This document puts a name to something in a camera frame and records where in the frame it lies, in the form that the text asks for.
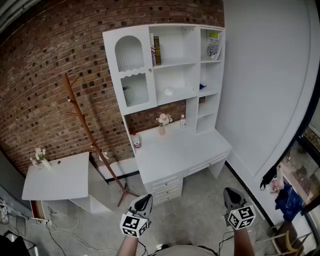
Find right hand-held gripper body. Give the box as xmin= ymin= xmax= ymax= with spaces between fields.
xmin=223 ymin=187 xmax=257 ymax=231

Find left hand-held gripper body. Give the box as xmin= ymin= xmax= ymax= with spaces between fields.
xmin=120 ymin=193 xmax=154 ymax=238

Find white object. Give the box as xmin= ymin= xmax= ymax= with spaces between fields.
xmin=164 ymin=86 xmax=179 ymax=97

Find person's left forearm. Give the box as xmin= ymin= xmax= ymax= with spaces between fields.
xmin=116 ymin=233 xmax=141 ymax=256

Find person's right forearm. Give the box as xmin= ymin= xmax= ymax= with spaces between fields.
xmin=233 ymin=228 xmax=256 ymax=256

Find wide white desk drawer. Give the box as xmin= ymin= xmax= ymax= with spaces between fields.
xmin=186 ymin=152 xmax=230 ymax=176

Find white desk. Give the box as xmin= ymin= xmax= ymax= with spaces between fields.
xmin=128 ymin=127 xmax=234 ymax=206

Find white desk hutch shelving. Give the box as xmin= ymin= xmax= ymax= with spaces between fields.
xmin=102 ymin=23 xmax=227 ymax=136

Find white plastic bag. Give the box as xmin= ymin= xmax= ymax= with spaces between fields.
xmin=268 ymin=172 xmax=286 ymax=194

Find blue bag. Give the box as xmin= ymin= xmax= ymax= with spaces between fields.
xmin=274 ymin=183 xmax=305 ymax=222

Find wooden chair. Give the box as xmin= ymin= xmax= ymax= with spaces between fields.
xmin=256 ymin=221 xmax=313 ymax=256

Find white bottle red cap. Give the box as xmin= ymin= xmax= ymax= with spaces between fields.
xmin=131 ymin=131 xmax=142 ymax=150

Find white side table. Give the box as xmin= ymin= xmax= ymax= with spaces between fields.
xmin=21 ymin=151 xmax=115 ymax=222

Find pale pink flower bunch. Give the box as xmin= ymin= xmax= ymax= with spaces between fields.
xmin=155 ymin=113 xmax=174 ymax=127

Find wooden coat rack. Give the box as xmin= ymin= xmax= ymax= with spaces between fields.
xmin=61 ymin=72 xmax=140 ymax=208

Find white flower bunch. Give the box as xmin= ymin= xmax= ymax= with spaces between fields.
xmin=34 ymin=145 xmax=47 ymax=161

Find white ribbed glass cabinet door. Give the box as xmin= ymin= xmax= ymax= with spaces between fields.
xmin=102 ymin=24 xmax=158 ymax=116

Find white flag print book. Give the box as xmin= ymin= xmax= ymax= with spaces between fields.
xmin=149 ymin=32 xmax=157 ymax=67

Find white booklets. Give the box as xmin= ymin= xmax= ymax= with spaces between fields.
xmin=211 ymin=34 xmax=224 ymax=61

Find dark gold print book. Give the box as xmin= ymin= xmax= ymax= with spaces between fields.
xmin=153 ymin=36 xmax=162 ymax=66

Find yellow-green cover magazine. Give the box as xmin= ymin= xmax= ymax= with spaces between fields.
xmin=205 ymin=31 xmax=221 ymax=60

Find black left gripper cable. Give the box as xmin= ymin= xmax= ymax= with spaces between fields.
xmin=137 ymin=239 xmax=149 ymax=256

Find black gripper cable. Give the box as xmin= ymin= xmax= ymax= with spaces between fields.
xmin=137 ymin=239 xmax=149 ymax=256
xmin=218 ymin=231 xmax=236 ymax=256

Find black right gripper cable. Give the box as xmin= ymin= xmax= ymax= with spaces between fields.
xmin=218 ymin=231 xmax=236 ymax=256

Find black strap bag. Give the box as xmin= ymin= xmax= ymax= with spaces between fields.
xmin=259 ymin=164 xmax=280 ymax=191

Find white cable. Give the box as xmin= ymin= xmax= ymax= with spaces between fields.
xmin=44 ymin=204 xmax=81 ymax=231

